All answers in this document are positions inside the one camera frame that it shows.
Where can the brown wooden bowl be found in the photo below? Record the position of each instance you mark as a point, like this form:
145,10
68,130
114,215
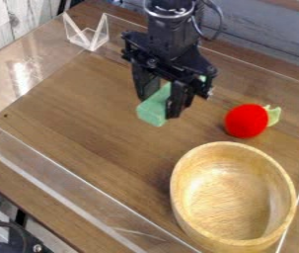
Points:
233,197

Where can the black equipment lower left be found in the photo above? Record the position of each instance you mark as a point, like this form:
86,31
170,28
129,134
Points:
17,240

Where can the green rectangular block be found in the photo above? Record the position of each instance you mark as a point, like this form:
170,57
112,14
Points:
152,109

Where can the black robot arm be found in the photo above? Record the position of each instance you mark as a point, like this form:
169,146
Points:
174,5

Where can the clear acrylic corner bracket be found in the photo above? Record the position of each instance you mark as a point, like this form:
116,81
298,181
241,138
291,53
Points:
88,38

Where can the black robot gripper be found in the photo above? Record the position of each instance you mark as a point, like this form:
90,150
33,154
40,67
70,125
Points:
165,53

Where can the red toy strawberry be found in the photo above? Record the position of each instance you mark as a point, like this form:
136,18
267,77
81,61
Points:
249,119

